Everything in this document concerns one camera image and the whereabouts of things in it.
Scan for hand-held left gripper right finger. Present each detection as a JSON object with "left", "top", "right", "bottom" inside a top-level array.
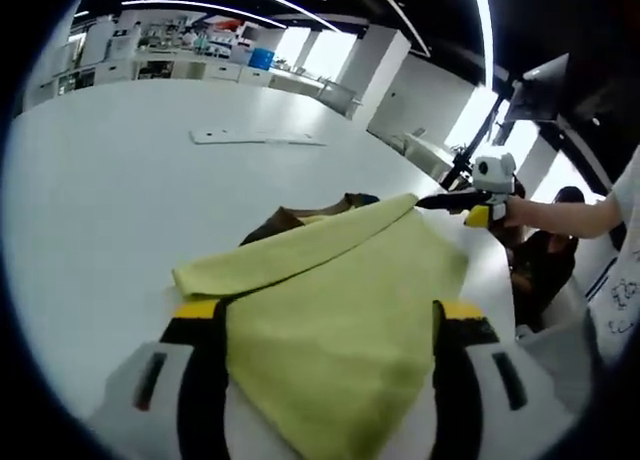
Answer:
[{"left": 428, "top": 299, "right": 576, "bottom": 460}]

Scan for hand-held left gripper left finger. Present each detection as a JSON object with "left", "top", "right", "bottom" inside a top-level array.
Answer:
[{"left": 102, "top": 299, "right": 232, "bottom": 460}]

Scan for yellow garment with dark sleeves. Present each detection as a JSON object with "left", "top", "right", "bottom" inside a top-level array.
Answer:
[{"left": 171, "top": 192, "right": 471, "bottom": 460}]

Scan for white template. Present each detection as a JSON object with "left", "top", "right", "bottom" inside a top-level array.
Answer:
[{"left": 188, "top": 128, "right": 328, "bottom": 148}]

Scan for person's right hand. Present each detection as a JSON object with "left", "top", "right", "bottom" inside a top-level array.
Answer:
[{"left": 501, "top": 198, "right": 532, "bottom": 230}]

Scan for black monitor on stand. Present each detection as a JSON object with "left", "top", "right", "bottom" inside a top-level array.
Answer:
[{"left": 509, "top": 53, "right": 572, "bottom": 125}]

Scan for person's grey trousers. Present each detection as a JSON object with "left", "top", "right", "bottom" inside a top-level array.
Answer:
[{"left": 514, "top": 318, "right": 604, "bottom": 424}]

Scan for curved ceiling light strip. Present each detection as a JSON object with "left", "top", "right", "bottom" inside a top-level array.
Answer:
[{"left": 469, "top": 0, "right": 497, "bottom": 89}]

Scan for glass display case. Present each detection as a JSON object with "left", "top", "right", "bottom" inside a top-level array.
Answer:
[{"left": 318, "top": 79, "right": 362, "bottom": 117}]

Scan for person's white printed shirt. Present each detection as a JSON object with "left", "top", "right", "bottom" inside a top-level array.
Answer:
[{"left": 583, "top": 143, "right": 640, "bottom": 367}]

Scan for blue storage bin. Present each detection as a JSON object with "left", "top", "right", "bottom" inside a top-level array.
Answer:
[{"left": 249, "top": 48, "right": 276, "bottom": 71}]

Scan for white lab counter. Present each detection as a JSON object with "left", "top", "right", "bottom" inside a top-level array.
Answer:
[{"left": 34, "top": 55, "right": 275, "bottom": 97}]

